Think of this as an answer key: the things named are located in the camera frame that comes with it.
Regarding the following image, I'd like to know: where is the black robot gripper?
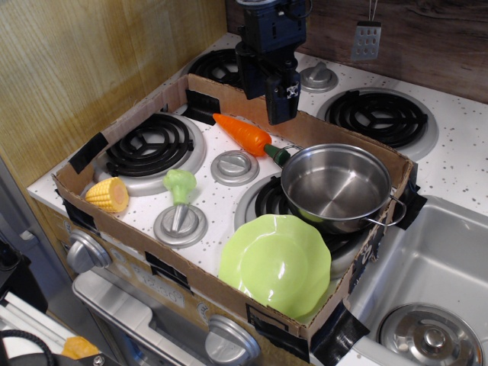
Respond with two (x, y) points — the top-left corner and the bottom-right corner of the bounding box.
(236, 1), (307, 125)

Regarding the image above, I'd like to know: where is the orange toy carrot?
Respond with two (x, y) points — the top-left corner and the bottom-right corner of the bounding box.
(213, 114), (291, 166)

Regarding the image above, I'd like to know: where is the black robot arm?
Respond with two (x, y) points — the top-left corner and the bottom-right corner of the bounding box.
(235, 1), (313, 125)

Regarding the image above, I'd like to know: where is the light green plastic plate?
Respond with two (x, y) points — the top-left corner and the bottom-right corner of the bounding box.
(218, 214), (332, 319)

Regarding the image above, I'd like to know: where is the silver stovetop knob back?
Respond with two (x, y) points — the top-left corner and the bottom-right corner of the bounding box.
(300, 62), (339, 93)

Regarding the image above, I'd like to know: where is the silver stovetop knob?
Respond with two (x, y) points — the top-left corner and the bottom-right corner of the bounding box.
(210, 150), (260, 187)
(300, 62), (339, 93)
(153, 204), (208, 249)

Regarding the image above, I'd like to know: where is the back left black burner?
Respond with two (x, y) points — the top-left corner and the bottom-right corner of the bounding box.
(188, 49), (242, 88)

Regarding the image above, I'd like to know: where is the brown cardboard fence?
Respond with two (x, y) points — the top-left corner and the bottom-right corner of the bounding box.
(51, 72), (428, 364)

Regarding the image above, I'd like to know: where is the silver stovetop knob centre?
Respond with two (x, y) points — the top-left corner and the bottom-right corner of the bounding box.
(210, 150), (260, 187)

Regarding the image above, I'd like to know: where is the hanging metal spatula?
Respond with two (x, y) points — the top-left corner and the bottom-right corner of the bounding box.
(350, 1), (382, 62)

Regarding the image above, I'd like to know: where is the stainless steel pot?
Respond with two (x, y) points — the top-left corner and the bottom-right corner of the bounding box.
(265, 143), (407, 235)

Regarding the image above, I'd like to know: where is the front left black burner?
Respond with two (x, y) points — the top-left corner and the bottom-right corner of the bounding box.
(104, 114), (201, 178)

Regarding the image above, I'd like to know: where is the back right black burner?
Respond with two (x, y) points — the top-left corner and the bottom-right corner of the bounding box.
(324, 90), (429, 148)

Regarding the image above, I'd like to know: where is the green toy broccoli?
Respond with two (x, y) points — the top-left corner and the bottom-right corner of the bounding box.
(162, 169), (197, 205)

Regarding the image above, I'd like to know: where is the silver stovetop knob front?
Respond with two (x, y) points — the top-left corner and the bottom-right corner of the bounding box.
(153, 204), (208, 249)

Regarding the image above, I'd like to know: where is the yellow toy corn cob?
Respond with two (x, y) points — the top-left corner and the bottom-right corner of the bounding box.
(85, 177), (129, 213)

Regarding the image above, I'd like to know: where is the silver sink basin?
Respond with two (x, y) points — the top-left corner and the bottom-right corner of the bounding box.
(345, 196), (487, 365)

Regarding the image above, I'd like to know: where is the silver oven knob left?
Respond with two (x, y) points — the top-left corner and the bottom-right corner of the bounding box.
(66, 230), (112, 274)

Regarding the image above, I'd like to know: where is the silver oven knob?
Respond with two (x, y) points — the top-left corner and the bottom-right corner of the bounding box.
(205, 315), (261, 365)
(66, 230), (112, 274)

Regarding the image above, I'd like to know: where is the silver oven knob right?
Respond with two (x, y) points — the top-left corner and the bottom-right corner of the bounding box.
(205, 315), (261, 365)

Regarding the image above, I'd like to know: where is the silver sink drain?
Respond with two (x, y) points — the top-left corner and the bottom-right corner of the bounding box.
(377, 303), (484, 365)

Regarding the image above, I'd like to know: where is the orange object bottom left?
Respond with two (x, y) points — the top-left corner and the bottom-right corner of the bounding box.
(61, 335), (100, 360)

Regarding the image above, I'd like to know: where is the silver oven door handle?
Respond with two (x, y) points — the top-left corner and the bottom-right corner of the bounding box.
(72, 271), (203, 365)

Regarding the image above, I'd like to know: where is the black cable bottom left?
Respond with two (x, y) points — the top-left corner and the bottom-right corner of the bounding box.
(0, 329), (56, 366)

